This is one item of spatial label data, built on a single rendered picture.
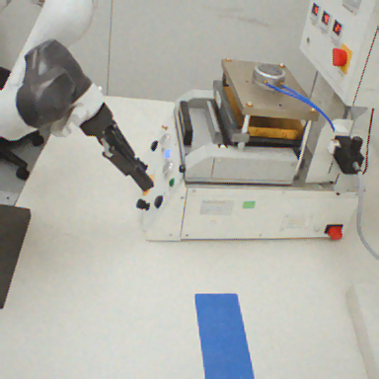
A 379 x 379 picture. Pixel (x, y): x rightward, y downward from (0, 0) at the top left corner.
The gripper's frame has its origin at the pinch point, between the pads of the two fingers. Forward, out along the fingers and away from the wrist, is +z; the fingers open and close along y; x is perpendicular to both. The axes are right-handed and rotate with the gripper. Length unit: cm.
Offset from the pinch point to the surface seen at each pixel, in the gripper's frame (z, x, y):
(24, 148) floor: 35, 107, 145
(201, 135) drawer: 3.3, -15.2, 9.1
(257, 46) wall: 53, -43, 147
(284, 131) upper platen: 8.1, -33.5, 2.2
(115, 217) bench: 9.6, 13.8, 3.6
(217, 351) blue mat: 21.7, -3.1, -36.8
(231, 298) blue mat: 24.6, -7.3, -22.7
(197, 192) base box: 7.5, -10.1, -4.7
